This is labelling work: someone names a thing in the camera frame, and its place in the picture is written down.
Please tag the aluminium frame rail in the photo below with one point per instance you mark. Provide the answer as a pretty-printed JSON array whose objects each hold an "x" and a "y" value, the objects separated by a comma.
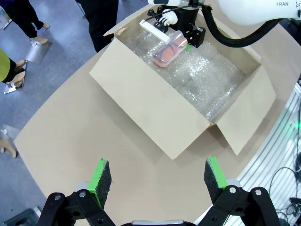
[{"x": 277, "y": 150}]

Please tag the mannequin with yellow apron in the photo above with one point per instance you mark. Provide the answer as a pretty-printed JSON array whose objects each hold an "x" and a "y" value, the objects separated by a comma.
[{"x": 5, "y": 68}]

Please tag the clear orange glasses case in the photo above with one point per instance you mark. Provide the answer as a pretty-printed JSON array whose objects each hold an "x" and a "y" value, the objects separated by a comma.
[{"x": 168, "y": 53}]

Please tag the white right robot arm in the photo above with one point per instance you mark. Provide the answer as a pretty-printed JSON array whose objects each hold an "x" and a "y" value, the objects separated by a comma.
[{"x": 249, "y": 10}]

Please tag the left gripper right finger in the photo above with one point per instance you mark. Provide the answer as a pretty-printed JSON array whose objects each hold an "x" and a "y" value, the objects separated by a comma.
[{"x": 215, "y": 176}]

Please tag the metal mannequin base plate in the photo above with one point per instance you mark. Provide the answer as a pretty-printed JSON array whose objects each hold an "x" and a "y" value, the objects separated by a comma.
[
  {"x": 16, "y": 84},
  {"x": 38, "y": 51}
]

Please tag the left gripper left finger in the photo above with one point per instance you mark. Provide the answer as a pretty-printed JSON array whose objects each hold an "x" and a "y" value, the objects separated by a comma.
[{"x": 100, "y": 181}]

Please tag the person in grey hoodie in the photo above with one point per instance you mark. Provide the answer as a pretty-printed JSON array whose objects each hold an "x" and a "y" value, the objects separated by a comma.
[{"x": 101, "y": 21}]

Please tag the mannequin with maroon cloth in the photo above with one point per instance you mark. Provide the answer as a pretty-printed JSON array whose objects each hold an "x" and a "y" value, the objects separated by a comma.
[{"x": 26, "y": 16}]

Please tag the bubble wrap sheet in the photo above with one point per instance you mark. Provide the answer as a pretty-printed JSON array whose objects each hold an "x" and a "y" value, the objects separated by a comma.
[{"x": 202, "y": 80}]

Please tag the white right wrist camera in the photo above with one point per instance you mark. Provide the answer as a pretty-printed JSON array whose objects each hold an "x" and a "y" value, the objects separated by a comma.
[{"x": 156, "y": 30}]

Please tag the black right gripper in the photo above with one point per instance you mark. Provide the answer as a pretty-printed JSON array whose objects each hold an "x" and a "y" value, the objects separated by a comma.
[{"x": 187, "y": 16}]

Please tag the open cardboard box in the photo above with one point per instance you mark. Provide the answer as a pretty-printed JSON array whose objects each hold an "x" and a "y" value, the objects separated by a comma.
[{"x": 152, "y": 99}]

